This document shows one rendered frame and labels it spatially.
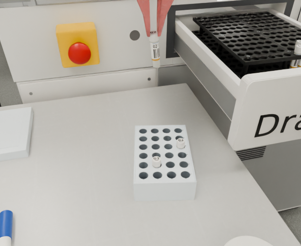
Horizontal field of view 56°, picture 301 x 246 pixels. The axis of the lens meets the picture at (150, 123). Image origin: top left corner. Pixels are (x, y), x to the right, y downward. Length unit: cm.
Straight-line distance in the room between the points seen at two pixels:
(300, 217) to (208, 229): 110
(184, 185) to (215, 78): 18
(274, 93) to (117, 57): 36
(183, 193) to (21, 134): 29
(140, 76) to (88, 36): 17
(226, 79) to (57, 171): 29
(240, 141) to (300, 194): 95
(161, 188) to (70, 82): 34
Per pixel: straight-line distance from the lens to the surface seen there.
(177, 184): 39
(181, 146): 43
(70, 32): 55
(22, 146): 51
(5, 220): 42
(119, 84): 65
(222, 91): 44
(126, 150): 48
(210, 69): 48
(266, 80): 36
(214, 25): 60
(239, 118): 38
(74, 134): 53
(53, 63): 62
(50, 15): 59
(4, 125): 57
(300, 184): 127
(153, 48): 37
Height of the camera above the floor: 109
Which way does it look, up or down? 38 degrees down
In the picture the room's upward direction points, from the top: straight up
